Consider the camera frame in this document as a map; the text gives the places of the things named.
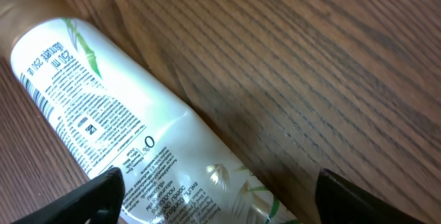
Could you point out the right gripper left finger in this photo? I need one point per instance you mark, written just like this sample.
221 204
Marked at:
97 201

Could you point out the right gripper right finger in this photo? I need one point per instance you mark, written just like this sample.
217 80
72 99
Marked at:
340 201

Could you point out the white Pantene tube gold cap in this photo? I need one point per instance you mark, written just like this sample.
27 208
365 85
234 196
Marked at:
110 112

